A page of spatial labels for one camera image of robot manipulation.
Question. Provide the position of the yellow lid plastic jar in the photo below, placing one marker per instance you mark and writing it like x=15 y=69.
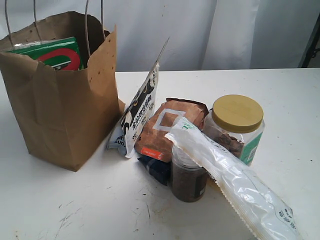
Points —
x=236 y=123

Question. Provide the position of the dark stand in background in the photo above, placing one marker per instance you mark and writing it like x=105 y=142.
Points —
x=311 y=55

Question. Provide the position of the long white plastic package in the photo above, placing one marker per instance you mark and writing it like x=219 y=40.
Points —
x=264 y=213

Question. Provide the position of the green seaweed snack package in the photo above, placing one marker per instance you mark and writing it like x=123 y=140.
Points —
x=60 y=54

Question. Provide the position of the white black cat pouch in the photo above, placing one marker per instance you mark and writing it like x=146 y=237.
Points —
x=127 y=130

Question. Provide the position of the brown coffee pouch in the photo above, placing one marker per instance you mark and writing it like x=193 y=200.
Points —
x=152 y=141

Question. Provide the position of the dark blue small packet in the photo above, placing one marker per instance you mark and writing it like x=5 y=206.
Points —
x=159 y=170

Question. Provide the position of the brown paper bag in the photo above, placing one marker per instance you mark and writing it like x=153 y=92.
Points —
x=63 y=115

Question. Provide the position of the small dark spice jar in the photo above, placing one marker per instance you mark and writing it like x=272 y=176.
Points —
x=188 y=180

